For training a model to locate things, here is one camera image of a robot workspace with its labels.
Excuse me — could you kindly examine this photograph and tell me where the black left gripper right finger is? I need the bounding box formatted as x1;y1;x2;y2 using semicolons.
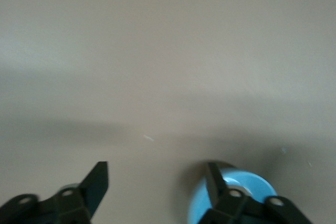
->
201;162;313;224

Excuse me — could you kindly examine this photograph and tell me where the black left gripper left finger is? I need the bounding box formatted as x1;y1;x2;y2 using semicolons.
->
0;161;109;224

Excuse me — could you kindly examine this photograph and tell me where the blue bowl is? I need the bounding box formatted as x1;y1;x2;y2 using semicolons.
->
187;167;278;224

